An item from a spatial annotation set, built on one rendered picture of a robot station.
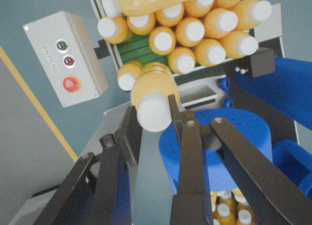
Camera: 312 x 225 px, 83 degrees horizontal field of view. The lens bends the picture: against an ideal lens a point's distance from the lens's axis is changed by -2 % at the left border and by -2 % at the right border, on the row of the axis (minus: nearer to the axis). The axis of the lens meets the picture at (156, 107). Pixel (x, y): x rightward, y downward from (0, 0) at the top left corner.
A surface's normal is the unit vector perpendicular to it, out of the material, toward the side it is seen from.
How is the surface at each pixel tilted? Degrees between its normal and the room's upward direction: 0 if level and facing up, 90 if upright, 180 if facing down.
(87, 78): 0
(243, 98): 0
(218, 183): 11
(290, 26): 0
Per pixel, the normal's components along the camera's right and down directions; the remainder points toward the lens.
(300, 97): -0.99, -0.14
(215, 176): -0.18, 0.40
